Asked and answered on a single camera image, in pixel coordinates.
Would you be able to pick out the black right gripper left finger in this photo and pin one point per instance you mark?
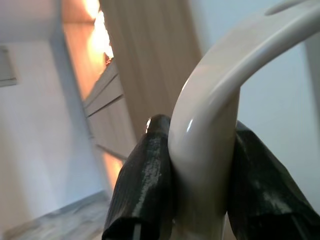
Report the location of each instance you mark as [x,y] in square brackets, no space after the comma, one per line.
[142,190]

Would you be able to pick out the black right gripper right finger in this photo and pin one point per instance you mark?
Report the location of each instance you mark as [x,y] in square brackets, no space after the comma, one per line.
[265,200]

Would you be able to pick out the light wood cabinet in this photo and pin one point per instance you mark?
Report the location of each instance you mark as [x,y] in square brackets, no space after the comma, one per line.
[150,62]

